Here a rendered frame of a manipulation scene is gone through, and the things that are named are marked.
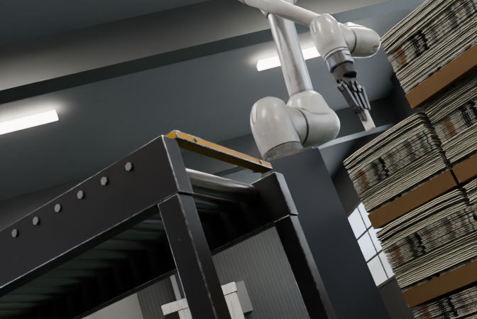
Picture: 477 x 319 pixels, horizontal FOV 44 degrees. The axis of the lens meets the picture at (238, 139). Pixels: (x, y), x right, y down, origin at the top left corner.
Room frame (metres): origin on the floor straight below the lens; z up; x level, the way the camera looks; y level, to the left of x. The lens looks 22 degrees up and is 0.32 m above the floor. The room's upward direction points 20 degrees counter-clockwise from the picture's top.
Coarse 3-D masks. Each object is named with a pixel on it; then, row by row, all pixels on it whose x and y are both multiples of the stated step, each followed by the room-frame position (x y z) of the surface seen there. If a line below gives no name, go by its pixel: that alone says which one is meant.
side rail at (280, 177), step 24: (264, 192) 1.51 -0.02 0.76; (288, 192) 1.53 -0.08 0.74; (240, 216) 1.55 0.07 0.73; (264, 216) 1.52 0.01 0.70; (216, 240) 1.58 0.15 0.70; (240, 240) 1.59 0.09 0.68; (144, 264) 1.68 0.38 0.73; (168, 264) 1.65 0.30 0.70; (96, 288) 1.75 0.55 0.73; (120, 288) 1.72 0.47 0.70; (48, 312) 1.83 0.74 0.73; (72, 312) 1.79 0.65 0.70
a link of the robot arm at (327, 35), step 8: (320, 16) 1.79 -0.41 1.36; (328, 16) 1.80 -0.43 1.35; (312, 24) 1.81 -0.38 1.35; (320, 24) 1.79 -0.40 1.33; (328, 24) 1.78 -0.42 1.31; (336, 24) 1.80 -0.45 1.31; (312, 32) 1.81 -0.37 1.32; (320, 32) 1.79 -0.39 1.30; (328, 32) 1.78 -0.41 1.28; (336, 32) 1.79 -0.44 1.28; (344, 32) 1.81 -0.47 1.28; (352, 32) 1.84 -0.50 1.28; (320, 40) 1.80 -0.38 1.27; (328, 40) 1.79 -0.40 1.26; (336, 40) 1.79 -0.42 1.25; (344, 40) 1.81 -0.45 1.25; (352, 40) 1.84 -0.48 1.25; (320, 48) 1.81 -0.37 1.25; (328, 48) 1.79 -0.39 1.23; (352, 48) 1.86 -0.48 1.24
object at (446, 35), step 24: (432, 0) 1.38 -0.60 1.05; (456, 0) 1.34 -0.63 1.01; (408, 24) 1.44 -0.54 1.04; (432, 24) 1.40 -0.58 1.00; (456, 24) 1.37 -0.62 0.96; (408, 48) 1.47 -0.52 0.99; (432, 48) 1.43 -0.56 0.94; (456, 48) 1.39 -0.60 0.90; (408, 72) 1.49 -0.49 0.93; (432, 72) 1.45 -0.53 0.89; (432, 96) 1.47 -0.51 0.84
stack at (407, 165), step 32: (448, 96) 1.46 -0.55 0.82; (416, 128) 1.54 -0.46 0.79; (448, 128) 1.49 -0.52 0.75; (352, 160) 1.69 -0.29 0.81; (384, 160) 1.62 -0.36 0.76; (416, 160) 1.57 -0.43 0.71; (448, 160) 1.54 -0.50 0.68; (384, 192) 1.66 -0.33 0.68; (448, 192) 1.55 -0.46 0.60; (384, 224) 1.69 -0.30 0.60; (416, 224) 1.62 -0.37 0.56; (448, 224) 1.56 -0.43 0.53; (416, 256) 1.65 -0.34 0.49; (448, 256) 1.59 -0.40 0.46
